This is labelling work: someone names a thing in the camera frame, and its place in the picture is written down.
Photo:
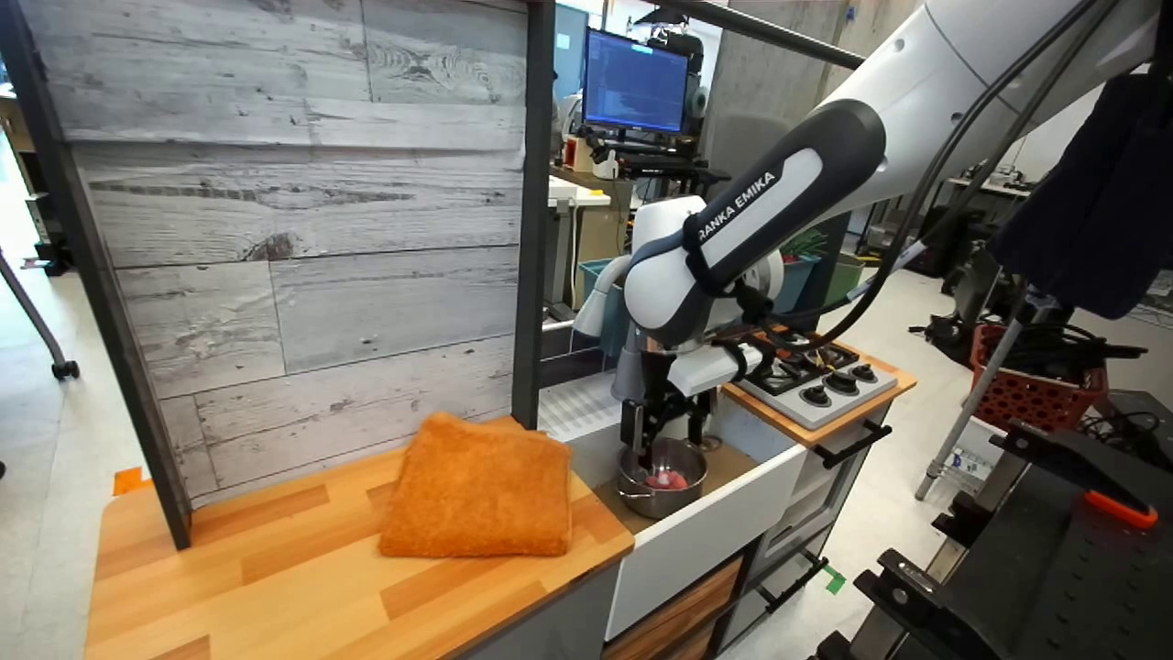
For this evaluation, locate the grey toy oven cabinet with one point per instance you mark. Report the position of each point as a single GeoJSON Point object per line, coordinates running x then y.
{"type": "Point", "coordinates": [810, 500]}

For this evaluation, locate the grey wood-look panel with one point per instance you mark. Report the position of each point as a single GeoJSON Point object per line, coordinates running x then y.
{"type": "Point", "coordinates": [306, 186]}

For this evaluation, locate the black hanging cloth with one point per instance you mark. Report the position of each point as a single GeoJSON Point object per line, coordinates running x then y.
{"type": "Point", "coordinates": [1100, 196]}

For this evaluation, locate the orange plush doll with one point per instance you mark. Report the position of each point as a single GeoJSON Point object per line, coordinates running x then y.
{"type": "Point", "coordinates": [770, 338]}

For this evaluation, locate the computer monitor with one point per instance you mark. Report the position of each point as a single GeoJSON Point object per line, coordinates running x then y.
{"type": "Point", "coordinates": [631, 86]}

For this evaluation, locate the black metal kitchen frame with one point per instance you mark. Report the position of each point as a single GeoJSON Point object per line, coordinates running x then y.
{"type": "Point", "coordinates": [535, 245]}

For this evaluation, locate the green tape piece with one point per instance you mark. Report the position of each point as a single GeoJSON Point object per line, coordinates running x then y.
{"type": "Point", "coordinates": [834, 581]}

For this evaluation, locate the black wheeled stand leg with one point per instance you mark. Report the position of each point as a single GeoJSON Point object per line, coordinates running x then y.
{"type": "Point", "coordinates": [31, 316]}

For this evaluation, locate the orange terry towel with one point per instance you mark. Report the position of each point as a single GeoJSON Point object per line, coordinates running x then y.
{"type": "Point", "coordinates": [477, 488]}

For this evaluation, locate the teal plastic bin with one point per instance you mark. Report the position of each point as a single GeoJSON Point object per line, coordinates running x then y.
{"type": "Point", "coordinates": [802, 284]}

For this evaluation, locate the grey tripod pole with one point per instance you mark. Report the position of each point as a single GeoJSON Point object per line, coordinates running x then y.
{"type": "Point", "coordinates": [970, 405]}

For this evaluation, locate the wooden front drawer unit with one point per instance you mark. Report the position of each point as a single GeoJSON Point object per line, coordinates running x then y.
{"type": "Point", "coordinates": [681, 611]}

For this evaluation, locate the white toy sink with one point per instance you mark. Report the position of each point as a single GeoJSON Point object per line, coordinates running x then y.
{"type": "Point", "coordinates": [700, 537]}

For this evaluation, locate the grey office chair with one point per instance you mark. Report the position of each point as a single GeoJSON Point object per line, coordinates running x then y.
{"type": "Point", "coordinates": [735, 149]}

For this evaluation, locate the black computer desk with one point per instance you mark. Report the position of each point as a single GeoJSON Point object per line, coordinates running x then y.
{"type": "Point", "coordinates": [646, 159]}

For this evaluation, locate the orange black clamp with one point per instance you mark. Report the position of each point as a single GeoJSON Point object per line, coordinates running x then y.
{"type": "Point", "coordinates": [1121, 510]}

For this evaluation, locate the red plastic crate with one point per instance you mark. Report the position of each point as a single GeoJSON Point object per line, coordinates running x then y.
{"type": "Point", "coordinates": [1033, 396]}

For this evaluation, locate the grey toy stove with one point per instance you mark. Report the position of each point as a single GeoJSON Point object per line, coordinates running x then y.
{"type": "Point", "coordinates": [839, 391]}

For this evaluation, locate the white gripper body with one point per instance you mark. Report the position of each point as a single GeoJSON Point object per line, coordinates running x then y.
{"type": "Point", "coordinates": [711, 369]}

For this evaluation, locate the pink plush doll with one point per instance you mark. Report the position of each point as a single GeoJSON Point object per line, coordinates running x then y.
{"type": "Point", "coordinates": [670, 479]}

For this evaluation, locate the black perforated table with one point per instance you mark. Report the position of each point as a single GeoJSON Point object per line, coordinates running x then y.
{"type": "Point", "coordinates": [1076, 587]}

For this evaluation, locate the beige cabinet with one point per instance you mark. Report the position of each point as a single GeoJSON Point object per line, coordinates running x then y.
{"type": "Point", "coordinates": [597, 241]}

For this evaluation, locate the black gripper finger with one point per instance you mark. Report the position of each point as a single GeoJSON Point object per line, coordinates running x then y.
{"type": "Point", "coordinates": [700, 423]}
{"type": "Point", "coordinates": [635, 423]}

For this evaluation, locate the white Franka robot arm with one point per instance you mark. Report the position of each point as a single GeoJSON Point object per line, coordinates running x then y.
{"type": "Point", "coordinates": [795, 186]}

